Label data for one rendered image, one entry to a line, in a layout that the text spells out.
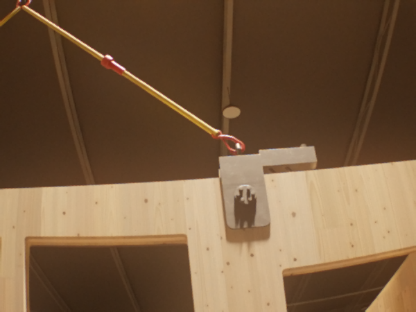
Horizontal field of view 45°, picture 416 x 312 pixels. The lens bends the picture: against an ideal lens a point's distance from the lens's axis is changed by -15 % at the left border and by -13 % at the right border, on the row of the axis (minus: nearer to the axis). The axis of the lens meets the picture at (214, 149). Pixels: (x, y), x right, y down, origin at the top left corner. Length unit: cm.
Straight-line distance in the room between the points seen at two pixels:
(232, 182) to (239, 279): 49
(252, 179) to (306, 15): 998
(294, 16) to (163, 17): 286
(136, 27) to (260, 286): 1019
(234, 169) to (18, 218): 107
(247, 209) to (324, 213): 35
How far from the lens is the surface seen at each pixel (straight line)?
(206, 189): 253
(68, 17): 1196
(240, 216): 245
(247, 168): 258
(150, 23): 1208
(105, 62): 314
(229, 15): 1135
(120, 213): 249
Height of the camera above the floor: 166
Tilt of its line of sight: 36 degrees up
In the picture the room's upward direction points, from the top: 7 degrees counter-clockwise
